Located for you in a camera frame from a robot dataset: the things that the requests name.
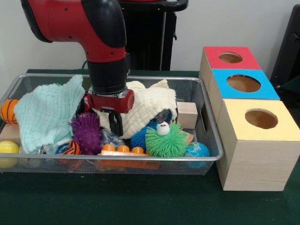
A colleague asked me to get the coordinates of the small orange basketball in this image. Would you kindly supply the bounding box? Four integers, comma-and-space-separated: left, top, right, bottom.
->
0, 98, 20, 124

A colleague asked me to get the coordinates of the wooden box with three holes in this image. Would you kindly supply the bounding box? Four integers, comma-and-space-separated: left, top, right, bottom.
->
198, 46, 300, 192

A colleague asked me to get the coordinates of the cream waffle cloth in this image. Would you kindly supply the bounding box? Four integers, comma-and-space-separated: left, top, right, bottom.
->
92, 79, 178, 139

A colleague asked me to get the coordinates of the yellow ball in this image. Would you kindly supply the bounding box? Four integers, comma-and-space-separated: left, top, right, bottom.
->
0, 140, 21, 169

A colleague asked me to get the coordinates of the black robot stand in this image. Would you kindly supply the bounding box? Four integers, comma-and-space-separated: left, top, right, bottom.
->
117, 0, 189, 71

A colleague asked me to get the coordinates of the blue puffer ball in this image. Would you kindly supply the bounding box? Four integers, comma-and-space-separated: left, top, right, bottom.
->
130, 126, 153, 152

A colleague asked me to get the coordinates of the dark green side table cloth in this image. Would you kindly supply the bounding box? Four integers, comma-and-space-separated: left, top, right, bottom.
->
281, 76, 300, 108

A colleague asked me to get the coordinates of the purple spiky ball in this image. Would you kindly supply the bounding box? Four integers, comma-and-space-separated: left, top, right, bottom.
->
69, 112, 103, 155

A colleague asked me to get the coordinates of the green puffer ball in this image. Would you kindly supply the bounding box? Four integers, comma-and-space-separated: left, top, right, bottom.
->
145, 121, 188, 157

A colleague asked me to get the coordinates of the blue globe ball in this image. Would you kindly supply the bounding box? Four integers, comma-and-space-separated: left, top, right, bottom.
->
184, 142, 211, 168

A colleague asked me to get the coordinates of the orange black striped ball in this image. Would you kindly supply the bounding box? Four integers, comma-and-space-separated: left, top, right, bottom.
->
58, 140, 82, 155

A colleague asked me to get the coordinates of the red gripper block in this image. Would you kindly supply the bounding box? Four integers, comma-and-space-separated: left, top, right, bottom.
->
87, 89, 136, 137

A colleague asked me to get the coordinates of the orange toy brick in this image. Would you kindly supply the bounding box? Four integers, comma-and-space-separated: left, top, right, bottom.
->
97, 143, 160, 170

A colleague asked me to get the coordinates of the light blue waffle cloth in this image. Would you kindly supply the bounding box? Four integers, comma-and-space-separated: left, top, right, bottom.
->
13, 74, 85, 154

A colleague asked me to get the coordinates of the shallow clear mesh bin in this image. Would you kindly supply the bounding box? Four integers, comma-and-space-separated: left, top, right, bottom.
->
0, 73, 224, 176

